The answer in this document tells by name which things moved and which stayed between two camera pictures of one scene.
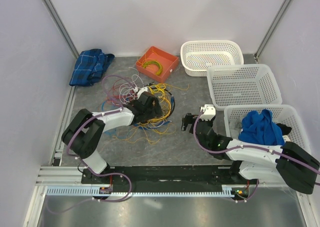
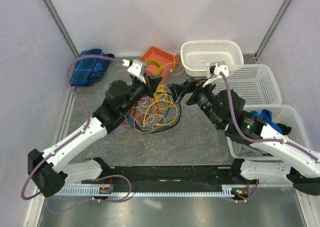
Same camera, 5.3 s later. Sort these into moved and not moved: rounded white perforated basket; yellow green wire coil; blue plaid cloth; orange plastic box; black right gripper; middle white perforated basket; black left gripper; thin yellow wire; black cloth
Moved: thin yellow wire; black left gripper; black right gripper
Not moved: black cloth; middle white perforated basket; rounded white perforated basket; yellow green wire coil; orange plastic box; blue plaid cloth
